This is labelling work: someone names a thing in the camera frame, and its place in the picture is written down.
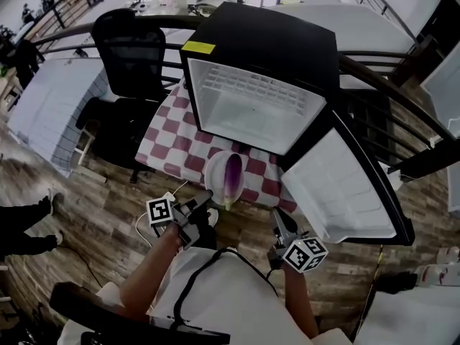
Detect purple eggplant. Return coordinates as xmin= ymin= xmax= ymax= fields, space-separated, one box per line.
xmin=222 ymin=152 xmax=246 ymax=212

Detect pink checkered tablecloth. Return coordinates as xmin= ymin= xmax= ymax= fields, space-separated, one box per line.
xmin=134 ymin=80 xmax=299 ymax=213

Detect black device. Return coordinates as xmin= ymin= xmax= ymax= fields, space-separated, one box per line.
xmin=375 ymin=271 xmax=418 ymax=296

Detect black jacket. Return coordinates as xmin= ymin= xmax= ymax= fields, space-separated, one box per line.
xmin=14 ymin=40 xmax=46 ymax=89

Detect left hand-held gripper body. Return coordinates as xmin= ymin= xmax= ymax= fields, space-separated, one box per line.
xmin=146 ymin=198 xmax=201 ymax=251

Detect white wooden stool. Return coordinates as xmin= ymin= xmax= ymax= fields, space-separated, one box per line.
xmin=71 ymin=119 xmax=109 ymax=185

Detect person's right forearm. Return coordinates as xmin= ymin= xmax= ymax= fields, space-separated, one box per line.
xmin=283 ymin=266 xmax=319 ymax=339

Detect white red robot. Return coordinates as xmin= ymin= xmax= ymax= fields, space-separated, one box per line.
xmin=416 ymin=246 xmax=460 ymax=287

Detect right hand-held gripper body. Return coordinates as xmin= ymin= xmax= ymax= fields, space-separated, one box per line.
xmin=268 ymin=228 xmax=328 ymax=273

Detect person's black trousers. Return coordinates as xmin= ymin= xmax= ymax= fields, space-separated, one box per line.
xmin=193 ymin=221 xmax=219 ymax=251

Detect yellow black striped cable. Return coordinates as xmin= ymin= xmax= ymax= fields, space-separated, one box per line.
xmin=354 ymin=244 xmax=384 ymax=337

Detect white table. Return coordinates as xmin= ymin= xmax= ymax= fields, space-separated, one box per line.
xmin=354 ymin=285 xmax=460 ymax=345

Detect black floor cable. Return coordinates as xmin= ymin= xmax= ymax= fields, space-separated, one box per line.
xmin=66 ymin=244 xmax=105 ymax=287

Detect black office chair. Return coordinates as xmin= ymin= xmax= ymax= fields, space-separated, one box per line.
xmin=75 ymin=8 xmax=168 ymax=185

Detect black chest camera mount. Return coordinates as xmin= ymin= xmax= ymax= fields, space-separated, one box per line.
xmin=49 ymin=282 xmax=231 ymax=345

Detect translucent white storage box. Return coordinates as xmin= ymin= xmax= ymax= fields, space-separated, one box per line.
xmin=447 ymin=163 xmax=460 ymax=211
xmin=420 ymin=41 xmax=460 ymax=138

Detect black mini fridge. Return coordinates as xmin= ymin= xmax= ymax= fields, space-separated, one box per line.
xmin=179 ymin=1 xmax=416 ymax=247

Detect person's white shirt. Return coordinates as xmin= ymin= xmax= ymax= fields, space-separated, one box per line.
xmin=57 ymin=246 xmax=353 ymax=345

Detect black chest cable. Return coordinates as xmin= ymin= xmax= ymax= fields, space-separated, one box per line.
xmin=173 ymin=248 xmax=280 ymax=328

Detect white adapter box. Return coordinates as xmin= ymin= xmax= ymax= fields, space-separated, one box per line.
xmin=386 ymin=163 xmax=403 ymax=192

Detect white tiled partition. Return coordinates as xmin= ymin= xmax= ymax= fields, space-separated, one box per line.
xmin=6 ymin=56 xmax=109 ymax=178

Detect white plate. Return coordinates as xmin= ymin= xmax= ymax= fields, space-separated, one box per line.
xmin=203 ymin=149 xmax=249 ymax=206

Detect person's left forearm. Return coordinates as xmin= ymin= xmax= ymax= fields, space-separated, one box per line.
xmin=120 ymin=224 xmax=184 ymax=319

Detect white cable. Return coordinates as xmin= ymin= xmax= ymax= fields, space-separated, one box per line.
xmin=135 ymin=180 xmax=190 ymax=247

